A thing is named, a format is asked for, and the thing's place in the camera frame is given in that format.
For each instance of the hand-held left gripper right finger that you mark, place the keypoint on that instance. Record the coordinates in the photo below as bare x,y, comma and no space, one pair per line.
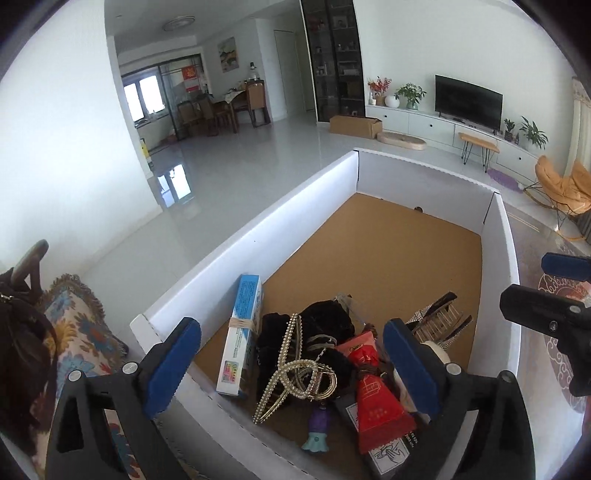
411,369

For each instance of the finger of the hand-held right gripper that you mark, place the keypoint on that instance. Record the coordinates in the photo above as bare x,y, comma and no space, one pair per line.
568,266
540,309

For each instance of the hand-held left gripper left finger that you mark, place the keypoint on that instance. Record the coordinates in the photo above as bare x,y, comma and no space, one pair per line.
171,364

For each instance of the red candy-shaped packet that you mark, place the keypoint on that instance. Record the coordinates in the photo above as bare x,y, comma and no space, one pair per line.
378,410

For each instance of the rhinestone hair clip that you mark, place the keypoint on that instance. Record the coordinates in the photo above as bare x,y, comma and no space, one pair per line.
438,314

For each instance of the blue white medicine box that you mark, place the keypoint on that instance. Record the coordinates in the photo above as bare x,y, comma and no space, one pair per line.
240,341

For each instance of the black box white pictures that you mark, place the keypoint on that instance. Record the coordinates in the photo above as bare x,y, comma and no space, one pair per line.
392,454

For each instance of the purple toy teal fin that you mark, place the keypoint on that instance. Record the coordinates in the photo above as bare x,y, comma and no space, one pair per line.
318,424

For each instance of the pearl hair claw clip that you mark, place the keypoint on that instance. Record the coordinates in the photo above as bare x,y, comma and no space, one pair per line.
286,374

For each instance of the white cardboard storage box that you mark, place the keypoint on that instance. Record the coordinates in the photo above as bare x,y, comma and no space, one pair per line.
277,217

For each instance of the orange lounge chair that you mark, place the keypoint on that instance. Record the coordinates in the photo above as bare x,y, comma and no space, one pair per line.
558,184

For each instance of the purple floor mat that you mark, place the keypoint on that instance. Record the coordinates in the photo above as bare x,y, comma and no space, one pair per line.
503,180

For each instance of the large leafy potted plant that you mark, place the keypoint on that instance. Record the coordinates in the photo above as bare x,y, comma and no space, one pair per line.
533,131

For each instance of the white embroidered cloth cover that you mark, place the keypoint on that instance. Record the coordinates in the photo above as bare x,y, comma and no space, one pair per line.
579,120

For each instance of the black bag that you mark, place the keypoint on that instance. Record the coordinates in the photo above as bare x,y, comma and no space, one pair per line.
23,350

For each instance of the small potted plant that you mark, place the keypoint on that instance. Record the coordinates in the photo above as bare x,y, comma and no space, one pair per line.
509,129

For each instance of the wooden bench black legs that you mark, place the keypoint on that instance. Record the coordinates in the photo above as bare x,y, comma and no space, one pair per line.
478,141

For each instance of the black flat television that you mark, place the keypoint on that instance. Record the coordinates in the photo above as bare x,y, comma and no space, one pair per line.
468,101

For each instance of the oval wooden floor tray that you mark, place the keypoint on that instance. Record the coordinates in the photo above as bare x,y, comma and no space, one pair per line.
401,141

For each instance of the white television cabinet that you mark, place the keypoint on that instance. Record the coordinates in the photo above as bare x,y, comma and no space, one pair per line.
415,122

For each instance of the green potted plant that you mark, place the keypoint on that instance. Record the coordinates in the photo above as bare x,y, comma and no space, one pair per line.
411,94

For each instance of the white round vase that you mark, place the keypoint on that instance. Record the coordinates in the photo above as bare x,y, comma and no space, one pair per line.
391,100

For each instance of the brown cardboard box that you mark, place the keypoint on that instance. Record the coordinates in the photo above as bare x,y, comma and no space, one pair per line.
355,127

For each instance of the red flower arrangement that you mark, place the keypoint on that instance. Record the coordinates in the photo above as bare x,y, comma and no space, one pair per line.
378,87

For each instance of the wooden dining table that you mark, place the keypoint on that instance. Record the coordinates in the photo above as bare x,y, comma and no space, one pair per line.
233,104

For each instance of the red door poster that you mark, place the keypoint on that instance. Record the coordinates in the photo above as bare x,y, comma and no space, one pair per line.
190,78

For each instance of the dark glass display cabinet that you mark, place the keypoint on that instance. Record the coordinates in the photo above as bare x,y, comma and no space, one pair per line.
332,55

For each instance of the round ceiling light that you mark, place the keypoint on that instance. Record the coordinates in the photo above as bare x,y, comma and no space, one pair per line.
178,23

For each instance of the framed wall painting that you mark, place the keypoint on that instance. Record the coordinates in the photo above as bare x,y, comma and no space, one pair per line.
227,54

